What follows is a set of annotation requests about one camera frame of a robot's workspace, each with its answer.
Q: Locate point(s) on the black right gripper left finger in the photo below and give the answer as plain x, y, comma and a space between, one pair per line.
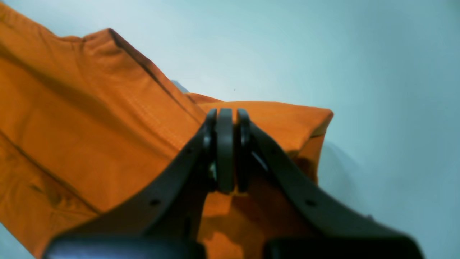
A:
162, 221

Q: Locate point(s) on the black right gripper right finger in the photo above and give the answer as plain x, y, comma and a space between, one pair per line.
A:
307, 222

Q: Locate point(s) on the orange T-shirt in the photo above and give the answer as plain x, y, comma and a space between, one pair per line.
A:
88, 122

